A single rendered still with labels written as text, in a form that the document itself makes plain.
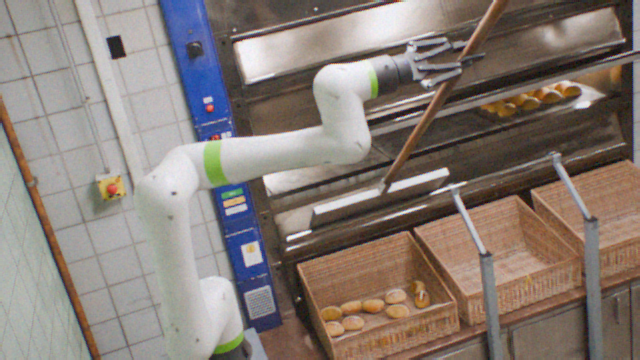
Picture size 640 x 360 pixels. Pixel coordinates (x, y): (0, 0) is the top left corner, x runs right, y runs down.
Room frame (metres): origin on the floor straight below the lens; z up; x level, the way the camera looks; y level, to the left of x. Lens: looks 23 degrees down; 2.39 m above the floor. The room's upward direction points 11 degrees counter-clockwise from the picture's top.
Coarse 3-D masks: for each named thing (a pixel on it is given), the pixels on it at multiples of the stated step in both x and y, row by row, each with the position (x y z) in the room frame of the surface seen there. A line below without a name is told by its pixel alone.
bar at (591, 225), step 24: (504, 168) 2.64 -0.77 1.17; (432, 192) 2.55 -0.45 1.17; (456, 192) 2.56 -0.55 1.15; (576, 192) 2.57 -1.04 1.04; (360, 216) 2.48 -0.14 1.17; (288, 240) 2.40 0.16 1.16; (480, 264) 2.37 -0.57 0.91; (600, 288) 2.46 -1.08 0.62; (600, 312) 2.46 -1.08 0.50; (600, 336) 2.46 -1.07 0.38
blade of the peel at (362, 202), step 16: (432, 176) 2.44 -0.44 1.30; (368, 192) 2.38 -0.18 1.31; (400, 192) 2.44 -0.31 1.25; (416, 192) 2.51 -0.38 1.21; (320, 208) 2.33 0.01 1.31; (336, 208) 2.33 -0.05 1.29; (352, 208) 2.40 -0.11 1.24; (368, 208) 2.48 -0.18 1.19; (400, 208) 2.65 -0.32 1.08; (320, 224) 2.44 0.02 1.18; (352, 224) 2.61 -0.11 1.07
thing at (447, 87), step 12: (504, 0) 1.48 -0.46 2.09; (492, 12) 1.52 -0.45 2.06; (480, 24) 1.57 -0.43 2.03; (492, 24) 1.54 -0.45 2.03; (480, 36) 1.58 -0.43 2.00; (468, 48) 1.63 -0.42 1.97; (444, 84) 1.77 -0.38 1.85; (444, 96) 1.80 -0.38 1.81; (432, 108) 1.86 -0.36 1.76; (420, 120) 1.96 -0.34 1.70; (432, 120) 1.92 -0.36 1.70; (420, 132) 1.97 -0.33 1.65; (408, 144) 2.06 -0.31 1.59; (408, 156) 2.12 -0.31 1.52; (396, 168) 2.20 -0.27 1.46; (384, 180) 2.31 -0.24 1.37
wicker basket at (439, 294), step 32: (352, 256) 2.80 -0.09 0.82; (384, 256) 2.82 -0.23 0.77; (416, 256) 2.79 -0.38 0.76; (320, 288) 2.74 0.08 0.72; (352, 288) 2.75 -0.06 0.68; (448, 288) 2.49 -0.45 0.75; (320, 320) 2.44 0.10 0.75; (384, 320) 2.59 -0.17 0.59; (416, 320) 2.38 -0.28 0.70; (448, 320) 2.41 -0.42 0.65; (352, 352) 2.41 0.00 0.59; (384, 352) 2.35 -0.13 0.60
